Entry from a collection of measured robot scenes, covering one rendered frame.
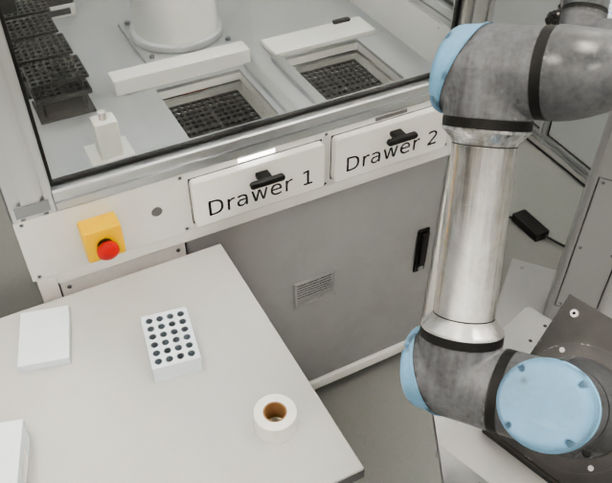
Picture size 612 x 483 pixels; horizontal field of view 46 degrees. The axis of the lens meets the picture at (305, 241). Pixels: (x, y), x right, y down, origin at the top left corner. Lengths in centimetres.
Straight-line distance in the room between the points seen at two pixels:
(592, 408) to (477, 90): 41
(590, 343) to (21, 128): 96
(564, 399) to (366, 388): 130
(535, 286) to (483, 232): 158
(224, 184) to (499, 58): 68
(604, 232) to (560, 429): 125
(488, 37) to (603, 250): 134
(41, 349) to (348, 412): 105
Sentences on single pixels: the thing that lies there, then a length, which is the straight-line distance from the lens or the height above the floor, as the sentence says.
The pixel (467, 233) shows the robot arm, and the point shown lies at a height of 115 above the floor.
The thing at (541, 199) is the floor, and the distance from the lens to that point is 296.
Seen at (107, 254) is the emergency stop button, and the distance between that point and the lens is 136.
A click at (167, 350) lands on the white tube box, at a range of 130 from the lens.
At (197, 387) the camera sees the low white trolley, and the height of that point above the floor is 76.
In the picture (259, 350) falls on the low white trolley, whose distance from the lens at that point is 132.
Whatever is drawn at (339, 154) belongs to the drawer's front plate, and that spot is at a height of 89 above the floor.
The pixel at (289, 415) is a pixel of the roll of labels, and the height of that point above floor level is 80.
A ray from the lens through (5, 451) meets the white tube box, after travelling 122.
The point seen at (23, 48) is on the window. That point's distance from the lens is 123.
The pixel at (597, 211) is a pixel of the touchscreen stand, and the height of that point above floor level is 51.
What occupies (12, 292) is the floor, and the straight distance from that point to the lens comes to 264.
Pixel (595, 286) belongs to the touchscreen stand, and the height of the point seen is 24.
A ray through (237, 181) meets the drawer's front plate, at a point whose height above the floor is 90.
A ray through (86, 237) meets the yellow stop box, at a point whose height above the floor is 91.
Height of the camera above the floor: 179
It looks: 43 degrees down
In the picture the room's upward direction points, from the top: straight up
